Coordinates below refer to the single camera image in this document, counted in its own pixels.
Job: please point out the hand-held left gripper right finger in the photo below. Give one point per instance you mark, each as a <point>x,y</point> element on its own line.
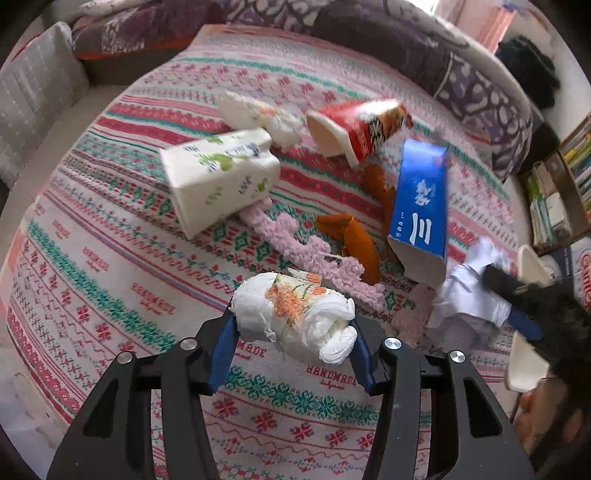
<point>362,364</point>

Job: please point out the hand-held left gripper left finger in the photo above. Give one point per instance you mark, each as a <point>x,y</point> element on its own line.
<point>221,355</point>

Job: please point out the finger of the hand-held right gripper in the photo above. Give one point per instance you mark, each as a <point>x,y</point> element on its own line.
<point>501,281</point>
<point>526,325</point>

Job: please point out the white paper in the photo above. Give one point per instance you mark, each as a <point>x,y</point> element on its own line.
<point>461,300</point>

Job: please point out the white orange-floral tissue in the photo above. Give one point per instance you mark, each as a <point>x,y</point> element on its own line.
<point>295,314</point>

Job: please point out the white plastic chair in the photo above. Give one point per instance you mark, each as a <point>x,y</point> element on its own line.
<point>524,364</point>

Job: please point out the white box with red print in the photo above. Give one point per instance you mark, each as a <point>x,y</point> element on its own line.
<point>582,272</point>

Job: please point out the person's head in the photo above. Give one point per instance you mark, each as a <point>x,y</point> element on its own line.
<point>549,410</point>

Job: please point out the blue carton box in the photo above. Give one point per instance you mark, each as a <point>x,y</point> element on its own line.
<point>420,203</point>

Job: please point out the bookshelf with books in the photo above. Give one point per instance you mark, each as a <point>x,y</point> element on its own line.
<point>563,184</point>

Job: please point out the pink fuzzy cloth strip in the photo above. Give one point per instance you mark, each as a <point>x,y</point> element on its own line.
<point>304,249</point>

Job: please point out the patterned knit blanket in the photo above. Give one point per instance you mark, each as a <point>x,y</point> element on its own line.
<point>115,277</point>

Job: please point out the white carton with green print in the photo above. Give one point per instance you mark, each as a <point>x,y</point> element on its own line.
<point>217,180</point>

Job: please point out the black garment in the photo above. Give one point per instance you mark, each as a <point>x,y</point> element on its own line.
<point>531,69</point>

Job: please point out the crumpled white floral tissue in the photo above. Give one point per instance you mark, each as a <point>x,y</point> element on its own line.
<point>249,113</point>

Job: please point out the pink curtain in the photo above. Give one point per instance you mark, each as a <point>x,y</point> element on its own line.
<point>485,23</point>

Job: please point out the dark patterned pillow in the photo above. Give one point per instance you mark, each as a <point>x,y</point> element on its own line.
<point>392,41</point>

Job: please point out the grey pillow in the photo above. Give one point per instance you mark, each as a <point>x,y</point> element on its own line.
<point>37,101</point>

